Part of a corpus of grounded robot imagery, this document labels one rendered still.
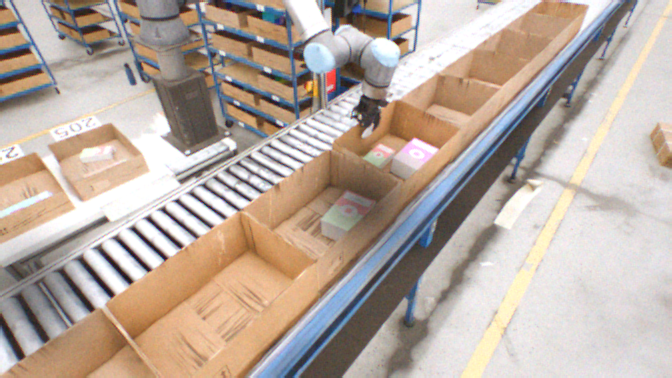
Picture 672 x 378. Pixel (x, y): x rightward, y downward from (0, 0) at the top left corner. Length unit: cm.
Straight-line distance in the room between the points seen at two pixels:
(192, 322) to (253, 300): 16
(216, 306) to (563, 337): 172
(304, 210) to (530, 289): 149
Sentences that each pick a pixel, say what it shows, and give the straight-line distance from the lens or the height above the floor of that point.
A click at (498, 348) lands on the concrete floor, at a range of 211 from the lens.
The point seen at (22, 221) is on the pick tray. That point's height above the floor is 80.
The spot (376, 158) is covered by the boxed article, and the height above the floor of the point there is 94.
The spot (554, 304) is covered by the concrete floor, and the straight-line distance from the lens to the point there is 237.
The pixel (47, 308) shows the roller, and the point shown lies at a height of 75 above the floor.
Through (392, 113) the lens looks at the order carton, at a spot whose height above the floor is 101.
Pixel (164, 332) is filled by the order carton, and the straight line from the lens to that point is 110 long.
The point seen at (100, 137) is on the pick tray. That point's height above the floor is 79.
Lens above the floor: 178
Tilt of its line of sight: 41 degrees down
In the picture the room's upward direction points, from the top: 1 degrees counter-clockwise
